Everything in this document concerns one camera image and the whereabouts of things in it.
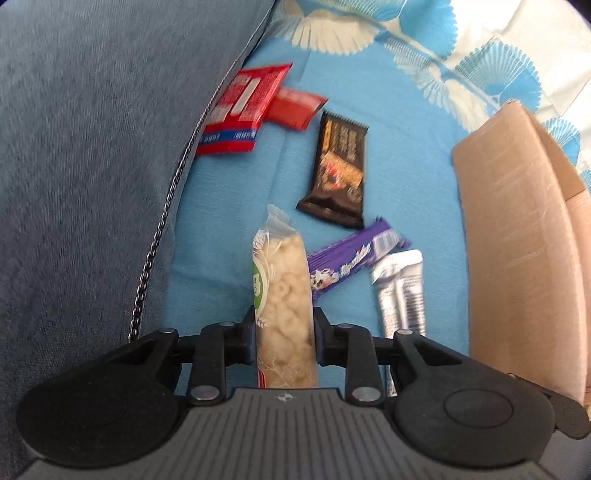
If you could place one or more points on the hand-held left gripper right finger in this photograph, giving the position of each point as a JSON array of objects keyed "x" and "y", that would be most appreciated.
[{"x": 325, "y": 344}]

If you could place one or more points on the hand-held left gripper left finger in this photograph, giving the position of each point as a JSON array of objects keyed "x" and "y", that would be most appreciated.
[{"x": 244, "y": 341}]

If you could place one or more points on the clear puffed cereal bar packet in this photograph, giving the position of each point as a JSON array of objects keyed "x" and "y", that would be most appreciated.
[{"x": 286, "y": 300}]

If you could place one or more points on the purple chocolate bar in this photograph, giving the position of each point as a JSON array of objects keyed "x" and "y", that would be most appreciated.
[{"x": 351, "y": 263}]

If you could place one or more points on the silver stick packet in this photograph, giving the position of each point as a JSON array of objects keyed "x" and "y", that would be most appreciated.
[{"x": 401, "y": 295}]

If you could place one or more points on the black snack packet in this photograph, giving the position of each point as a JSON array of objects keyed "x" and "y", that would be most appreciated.
[{"x": 337, "y": 175}]

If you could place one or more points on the brown cardboard box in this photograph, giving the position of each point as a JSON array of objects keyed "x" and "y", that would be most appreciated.
[{"x": 512, "y": 230}]

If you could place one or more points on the red packet with white label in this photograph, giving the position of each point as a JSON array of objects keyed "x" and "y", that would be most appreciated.
[{"x": 240, "y": 110}]

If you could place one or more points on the plain red snack packet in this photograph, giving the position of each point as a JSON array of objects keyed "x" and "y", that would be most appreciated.
[{"x": 295, "y": 106}]

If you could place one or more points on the blue white printed sheet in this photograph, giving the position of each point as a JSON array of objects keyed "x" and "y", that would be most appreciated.
[{"x": 231, "y": 194}]

